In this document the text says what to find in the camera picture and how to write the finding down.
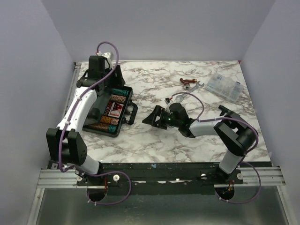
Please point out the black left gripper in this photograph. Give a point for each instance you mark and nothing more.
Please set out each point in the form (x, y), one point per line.
(116, 81)

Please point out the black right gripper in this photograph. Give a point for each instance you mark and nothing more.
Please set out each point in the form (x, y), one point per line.
(158, 111)

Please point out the black poker set case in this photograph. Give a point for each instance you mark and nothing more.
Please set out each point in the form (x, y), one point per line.
(96, 112)

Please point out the red triangular dealer button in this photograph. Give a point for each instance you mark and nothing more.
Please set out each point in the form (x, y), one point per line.
(117, 106)

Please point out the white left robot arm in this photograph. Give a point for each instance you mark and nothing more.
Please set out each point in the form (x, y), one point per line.
(91, 98)

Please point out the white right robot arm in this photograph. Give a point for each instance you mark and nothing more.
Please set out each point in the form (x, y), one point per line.
(237, 135)

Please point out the silver open-end wrench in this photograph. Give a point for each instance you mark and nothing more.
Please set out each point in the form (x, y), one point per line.
(180, 97)

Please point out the purple and green chip row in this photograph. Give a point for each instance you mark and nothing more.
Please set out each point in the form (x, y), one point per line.
(120, 92)

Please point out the brown and blue chip row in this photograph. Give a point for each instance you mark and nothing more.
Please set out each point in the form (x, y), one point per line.
(118, 98)

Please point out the brown faucet tap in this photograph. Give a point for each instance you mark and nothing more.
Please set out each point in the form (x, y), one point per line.
(186, 82)

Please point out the red playing card deck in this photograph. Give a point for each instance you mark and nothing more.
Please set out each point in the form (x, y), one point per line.
(115, 114)

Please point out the red dice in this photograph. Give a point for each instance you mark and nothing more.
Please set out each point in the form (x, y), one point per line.
(108, 107)

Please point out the orange chip row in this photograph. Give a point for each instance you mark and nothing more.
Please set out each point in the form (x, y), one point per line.
(109, 120)

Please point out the brown bottom chip row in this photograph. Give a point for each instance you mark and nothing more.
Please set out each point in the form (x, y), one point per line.
(103, 127)

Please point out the black T-shaped pipe fitting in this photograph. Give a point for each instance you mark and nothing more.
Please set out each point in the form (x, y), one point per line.
(223, 110)

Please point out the clear plastic screw organizer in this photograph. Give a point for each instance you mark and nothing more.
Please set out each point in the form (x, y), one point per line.
(224, 87)

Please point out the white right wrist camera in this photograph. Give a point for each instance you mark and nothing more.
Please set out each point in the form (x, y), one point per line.
(169, 101)

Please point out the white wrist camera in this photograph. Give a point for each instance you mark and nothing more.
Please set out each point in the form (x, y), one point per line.
(169, 101)
(108, 55)

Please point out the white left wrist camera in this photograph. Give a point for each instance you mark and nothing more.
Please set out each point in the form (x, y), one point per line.
(108, 55)

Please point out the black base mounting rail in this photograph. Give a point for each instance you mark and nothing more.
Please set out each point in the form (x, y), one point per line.
(160, 179)

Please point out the aluminium frame rail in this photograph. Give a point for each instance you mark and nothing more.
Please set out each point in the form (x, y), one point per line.
(57, 179)

